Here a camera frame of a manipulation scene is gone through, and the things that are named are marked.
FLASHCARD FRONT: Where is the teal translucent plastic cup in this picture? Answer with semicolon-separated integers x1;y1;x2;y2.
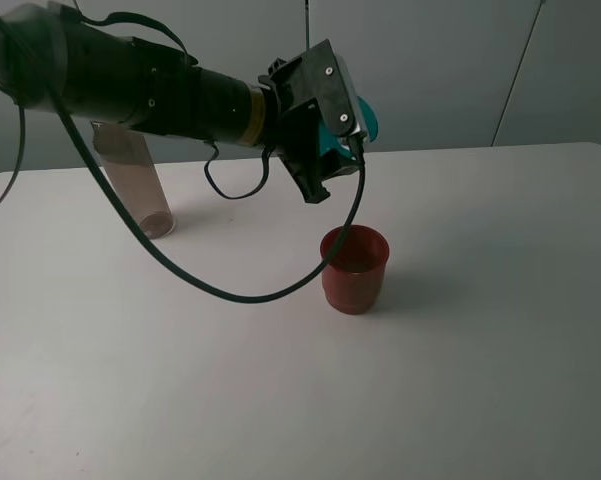
318;97;379;160

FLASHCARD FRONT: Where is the red plastic cup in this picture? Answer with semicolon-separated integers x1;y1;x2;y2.
322;225;390;315

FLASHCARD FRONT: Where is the black camera cable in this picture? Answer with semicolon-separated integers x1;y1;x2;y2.
0;9;367;304

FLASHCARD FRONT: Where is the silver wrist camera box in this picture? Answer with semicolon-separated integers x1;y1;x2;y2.
335;53;369;142

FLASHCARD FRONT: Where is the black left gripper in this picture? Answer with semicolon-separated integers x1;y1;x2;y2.
259;40;360;204

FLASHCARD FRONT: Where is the brown translucent water bottle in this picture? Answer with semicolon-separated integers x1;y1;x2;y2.
91;122;175;240

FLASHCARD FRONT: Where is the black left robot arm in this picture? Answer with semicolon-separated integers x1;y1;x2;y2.
0;2;366;184

